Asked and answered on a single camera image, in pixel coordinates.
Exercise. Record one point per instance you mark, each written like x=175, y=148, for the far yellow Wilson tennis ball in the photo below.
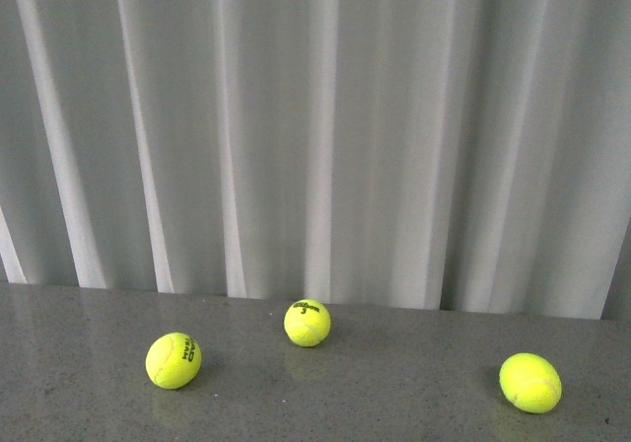
x=307, y=323

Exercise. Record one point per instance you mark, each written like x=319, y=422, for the middle yellow Head tennis ball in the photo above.
x=173, y=360

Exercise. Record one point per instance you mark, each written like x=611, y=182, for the plain yellow tennis ball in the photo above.
x=530, y=383

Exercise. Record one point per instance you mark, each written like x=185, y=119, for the white pleated curtain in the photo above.
x=469, y=155

